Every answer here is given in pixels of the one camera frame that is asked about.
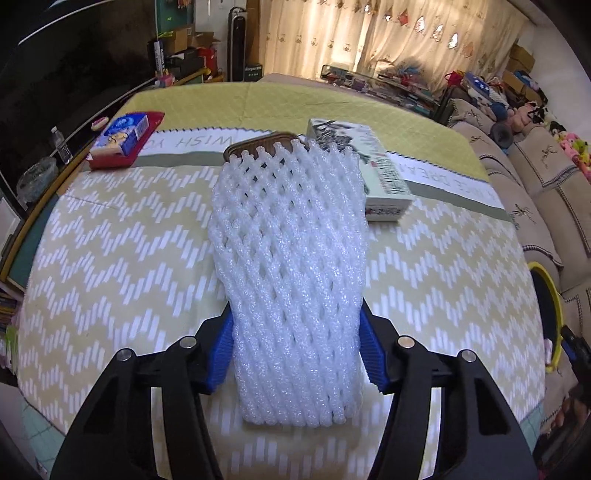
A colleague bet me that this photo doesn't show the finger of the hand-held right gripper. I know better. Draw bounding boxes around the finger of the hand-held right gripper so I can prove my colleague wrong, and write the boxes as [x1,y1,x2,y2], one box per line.
[560,324,591,372]

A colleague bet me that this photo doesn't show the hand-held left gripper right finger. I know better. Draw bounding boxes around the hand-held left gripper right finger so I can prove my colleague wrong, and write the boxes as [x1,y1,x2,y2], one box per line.
[360,307,539,480]

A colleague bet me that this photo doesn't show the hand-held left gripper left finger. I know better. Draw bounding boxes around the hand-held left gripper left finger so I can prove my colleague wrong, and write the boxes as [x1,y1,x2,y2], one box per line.
[51,311,234,480]

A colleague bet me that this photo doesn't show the yellow-rimmed dark bin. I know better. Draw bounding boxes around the yellow-rimmed dark bin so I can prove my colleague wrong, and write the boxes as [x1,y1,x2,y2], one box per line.
[527,261,565,374]

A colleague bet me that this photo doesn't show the white foam net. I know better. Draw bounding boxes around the white foam net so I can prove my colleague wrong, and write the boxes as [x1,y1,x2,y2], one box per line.
[208,137,370,428]

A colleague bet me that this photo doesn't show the beige sofa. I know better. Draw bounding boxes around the beige sofa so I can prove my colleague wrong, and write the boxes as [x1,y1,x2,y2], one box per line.
[434,85,591,352]

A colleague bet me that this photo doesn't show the white ink-print box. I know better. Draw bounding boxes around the white ink-print box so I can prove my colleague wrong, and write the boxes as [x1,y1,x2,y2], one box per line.
[306,117,415,223]

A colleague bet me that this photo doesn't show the brown plastic tray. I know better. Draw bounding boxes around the brown plastic tray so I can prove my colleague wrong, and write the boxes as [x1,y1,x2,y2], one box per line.
[224,131,298,162]

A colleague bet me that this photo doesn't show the pile of plush toys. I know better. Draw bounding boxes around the pile of plush toys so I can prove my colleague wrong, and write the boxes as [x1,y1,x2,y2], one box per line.
[505,99,591,178]

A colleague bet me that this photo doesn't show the red tray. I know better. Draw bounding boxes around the red tray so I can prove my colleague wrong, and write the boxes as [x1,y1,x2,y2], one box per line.
[87,111,166,171]

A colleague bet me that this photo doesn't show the blue snack packet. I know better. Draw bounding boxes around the blue snack packet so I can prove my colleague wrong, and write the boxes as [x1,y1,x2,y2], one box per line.
[90,115,151,157]

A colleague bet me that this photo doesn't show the glass ashtray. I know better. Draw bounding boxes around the glass ashtray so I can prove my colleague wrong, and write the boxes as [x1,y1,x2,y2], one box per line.
[16,157,60,204]

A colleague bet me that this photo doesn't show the clear water bottle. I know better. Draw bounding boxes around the clear water bottle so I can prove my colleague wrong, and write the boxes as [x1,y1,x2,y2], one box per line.
[51,126,73,166]

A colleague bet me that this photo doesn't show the cluttered low table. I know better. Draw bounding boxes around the cluttered low table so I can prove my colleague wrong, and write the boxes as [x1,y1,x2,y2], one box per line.
[320,61,441,118]

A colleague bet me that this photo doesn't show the tower fan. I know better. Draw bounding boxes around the tower fan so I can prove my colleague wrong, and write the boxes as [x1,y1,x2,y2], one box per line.
[228,7,249,82]

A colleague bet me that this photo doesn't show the cardboard box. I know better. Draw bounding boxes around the cardboard box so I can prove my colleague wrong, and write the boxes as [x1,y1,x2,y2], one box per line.
[184,30,219,52]

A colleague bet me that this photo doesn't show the cream curtain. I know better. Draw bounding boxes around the cream curtain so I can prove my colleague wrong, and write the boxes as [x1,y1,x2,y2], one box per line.
[257,0,527,93]

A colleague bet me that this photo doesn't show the black television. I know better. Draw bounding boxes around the black television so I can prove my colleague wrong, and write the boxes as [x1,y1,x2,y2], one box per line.
[0,0,160,155]

